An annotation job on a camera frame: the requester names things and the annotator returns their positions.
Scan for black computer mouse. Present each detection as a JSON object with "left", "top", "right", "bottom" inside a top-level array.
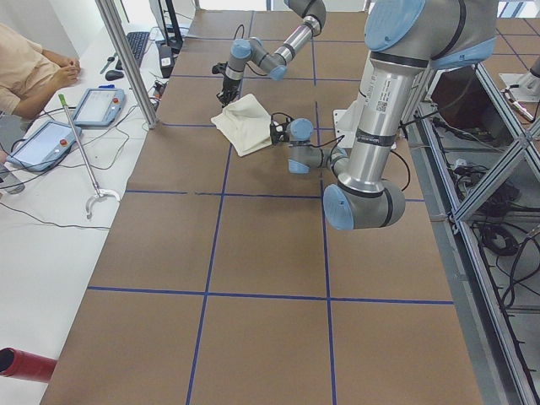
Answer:
[{"left": 105, "top": 70, "right": 124, "bottom": 81}]

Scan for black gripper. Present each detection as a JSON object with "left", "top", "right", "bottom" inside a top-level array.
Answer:
[
  {"left": 269, "top": 111, "right": 292, "bottom": 145},
  {"left": 212, "top": 62, "right": 241, "bottom": 105}
]

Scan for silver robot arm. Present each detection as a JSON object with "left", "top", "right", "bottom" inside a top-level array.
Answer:
[
  {"left": 283, "top": 1, "right": 498, "bottom": 230},
  {"left": 212, "top": 0, "right": 327, "bottom": 107}
]

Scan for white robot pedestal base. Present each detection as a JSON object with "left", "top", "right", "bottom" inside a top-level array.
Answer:
[{"left": 332, "top": 109, "right": 360, "bottom": 138}]

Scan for black labelled box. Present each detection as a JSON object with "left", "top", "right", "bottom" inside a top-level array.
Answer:
[{"left": 158, "top": 44, "right": 175, "bottom": 78}]

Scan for near teach pendant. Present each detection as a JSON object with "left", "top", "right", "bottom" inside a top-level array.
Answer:
[{"left": 7, "top": 120, "right": 76, "bottom": 172}]

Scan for black keyboard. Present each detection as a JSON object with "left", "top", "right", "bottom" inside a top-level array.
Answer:
[{"left": 126, "top": 31, "right": 149, "bottom": 67}]

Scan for green tipped grabber stick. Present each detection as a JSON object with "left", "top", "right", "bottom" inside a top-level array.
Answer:
[{"left": 58, "top": 93, "right": 121, "bottom": 219}]

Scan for aluminium frame post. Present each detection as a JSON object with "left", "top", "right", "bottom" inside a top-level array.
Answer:
[{"left": 95, "top": 0, "right": 158, "bottom": 129}]

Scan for teach pendant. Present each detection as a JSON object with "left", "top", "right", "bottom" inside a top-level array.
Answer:
[
  {"left": 7, "top": 120, "right": 76, "bottom": 172},
  {"left": 73, "top": 87, "right": 126, "bottom": 128}
]

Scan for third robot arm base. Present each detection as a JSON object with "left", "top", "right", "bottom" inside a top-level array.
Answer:
[{"left": 499, "top": 58, "right": 539, "bottom": 103}]

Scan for cream cat print t-shirt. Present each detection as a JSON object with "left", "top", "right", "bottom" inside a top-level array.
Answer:
[{"left": 211, "top": 94, "right": 272, "bottom": 157}]

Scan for far teach pendant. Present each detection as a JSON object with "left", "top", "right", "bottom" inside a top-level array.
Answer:
[{"left": 73, "top": 87, "right": 126, "bottom": 128}]

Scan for red fire extinguisher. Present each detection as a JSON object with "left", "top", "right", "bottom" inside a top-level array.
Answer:
[{"left": 1, "top": 348, "right": 57, "bottom": 383}]

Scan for seated person beige shirt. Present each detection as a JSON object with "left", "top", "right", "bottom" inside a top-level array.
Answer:
[{"left": 1, "top": 24, "right": 81, "bottom": 121}]

